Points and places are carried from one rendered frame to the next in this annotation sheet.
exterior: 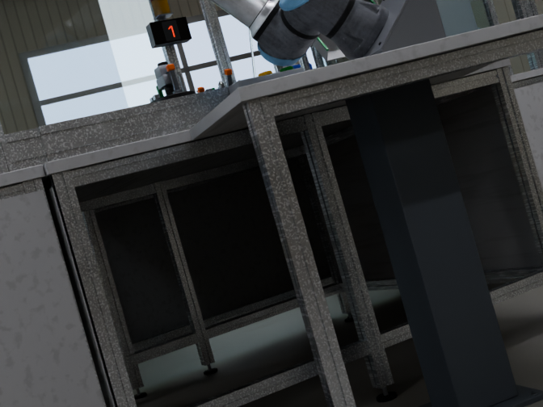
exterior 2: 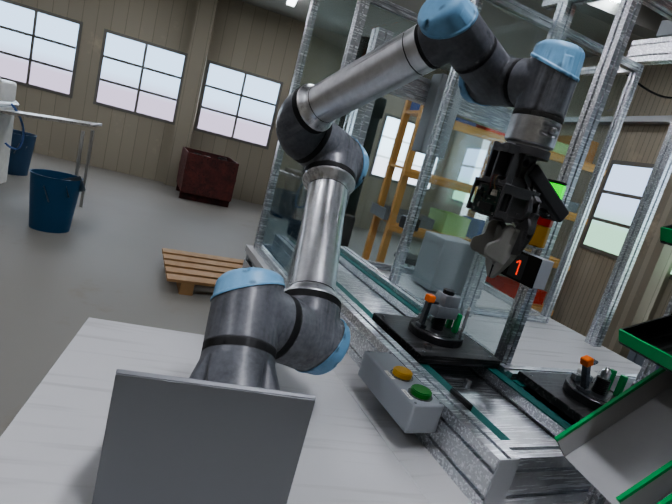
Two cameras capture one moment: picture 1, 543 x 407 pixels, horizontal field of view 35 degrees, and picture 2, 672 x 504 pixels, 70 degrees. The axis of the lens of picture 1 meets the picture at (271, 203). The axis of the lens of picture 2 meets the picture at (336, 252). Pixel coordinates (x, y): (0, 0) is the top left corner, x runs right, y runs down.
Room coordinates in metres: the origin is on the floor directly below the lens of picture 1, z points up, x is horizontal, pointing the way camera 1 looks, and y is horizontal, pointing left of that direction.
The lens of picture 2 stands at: (2.24, -0.99, 1.35)
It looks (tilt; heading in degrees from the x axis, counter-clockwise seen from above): 12 degrees down; 91
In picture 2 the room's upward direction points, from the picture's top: 15 degrees clockwise
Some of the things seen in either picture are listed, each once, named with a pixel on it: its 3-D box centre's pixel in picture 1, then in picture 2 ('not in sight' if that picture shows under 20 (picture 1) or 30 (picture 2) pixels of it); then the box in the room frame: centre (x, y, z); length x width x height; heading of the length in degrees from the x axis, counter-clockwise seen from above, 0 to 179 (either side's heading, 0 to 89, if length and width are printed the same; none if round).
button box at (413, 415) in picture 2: (268, 86); (397, 388); (2.42, -0.08, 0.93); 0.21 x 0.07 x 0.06; 117
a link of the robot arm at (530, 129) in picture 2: not in sight; (533, 135); (2.47, -0.21, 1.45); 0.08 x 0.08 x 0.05
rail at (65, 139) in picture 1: (200, 111); (379, 353); (2.39, 0.12, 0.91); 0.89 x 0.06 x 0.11; 117
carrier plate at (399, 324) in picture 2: not in sight; (433, 338); (2.52, 0.19, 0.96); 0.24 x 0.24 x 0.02; 27
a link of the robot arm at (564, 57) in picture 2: not in sight; (547, 83); (2.47, -0.20, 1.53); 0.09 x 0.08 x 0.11; 127
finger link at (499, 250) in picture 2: not in sight; (497, 251); (2.48, -0.22, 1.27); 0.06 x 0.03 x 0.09; 27
